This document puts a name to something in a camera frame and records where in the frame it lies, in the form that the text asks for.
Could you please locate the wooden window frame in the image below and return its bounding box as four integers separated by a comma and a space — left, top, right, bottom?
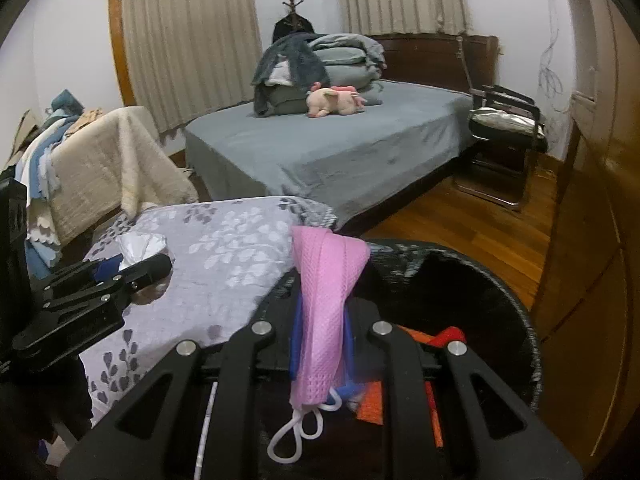
98, 0, 137, 107

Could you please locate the beige quilt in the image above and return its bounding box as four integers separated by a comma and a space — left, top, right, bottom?
49, 106, 200, 247

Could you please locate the folded grey bedding pile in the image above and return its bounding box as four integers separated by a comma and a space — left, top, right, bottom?
270, 33, 389, 113

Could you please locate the wooden wardrobe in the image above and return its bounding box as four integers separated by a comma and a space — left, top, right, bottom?
530, 0, 640, 477

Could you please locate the wide beige curtain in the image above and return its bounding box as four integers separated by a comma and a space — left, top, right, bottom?
120, 0, 264, 132

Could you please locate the dark grey fleece blanket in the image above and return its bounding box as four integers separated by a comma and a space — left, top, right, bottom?
251, 33, 332, 117

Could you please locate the blue and white scalloped cloth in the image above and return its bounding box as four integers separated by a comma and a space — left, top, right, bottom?
14, 89, 85, 267

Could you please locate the hanging wall cable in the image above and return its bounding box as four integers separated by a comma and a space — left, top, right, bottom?
534, 0, 570, 113

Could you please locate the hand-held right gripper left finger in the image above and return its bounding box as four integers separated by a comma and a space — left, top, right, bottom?
60, 274, 307, 480

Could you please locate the wooden headboard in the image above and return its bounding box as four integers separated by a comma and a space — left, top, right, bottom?
367, 33, 502, 97

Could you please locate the black metal chair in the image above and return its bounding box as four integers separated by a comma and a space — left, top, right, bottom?
452, 84, 549, 214

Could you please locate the black trash bin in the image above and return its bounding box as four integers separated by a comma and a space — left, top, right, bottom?
225, 239, 544, 480

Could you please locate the orange bubble wrap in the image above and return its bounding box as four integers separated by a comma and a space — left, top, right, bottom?
356, 325, 445, 450

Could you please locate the pink face mask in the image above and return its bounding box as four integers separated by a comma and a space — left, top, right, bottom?
267, 226, 372, 465

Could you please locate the pink plush toy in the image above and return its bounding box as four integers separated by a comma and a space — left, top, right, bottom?
306, 86, 369, 119

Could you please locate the wooden coat rack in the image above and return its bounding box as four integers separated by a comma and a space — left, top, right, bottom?
272, 0, 317, 45

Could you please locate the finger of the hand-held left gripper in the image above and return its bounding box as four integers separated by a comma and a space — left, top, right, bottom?
97, 252, 174, 317
42, 254, 124, 311

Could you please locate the bed with grey sheet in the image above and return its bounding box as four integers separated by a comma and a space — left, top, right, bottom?
182, 79, 482, 232

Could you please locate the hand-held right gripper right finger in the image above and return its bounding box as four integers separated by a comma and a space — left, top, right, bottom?
341, 295, 584, 480

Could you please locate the red cloth strip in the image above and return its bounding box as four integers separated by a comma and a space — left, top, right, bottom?
429, 326, 464, 349

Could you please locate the white tissue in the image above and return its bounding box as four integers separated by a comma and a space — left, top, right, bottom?
117, 233, 169, 267

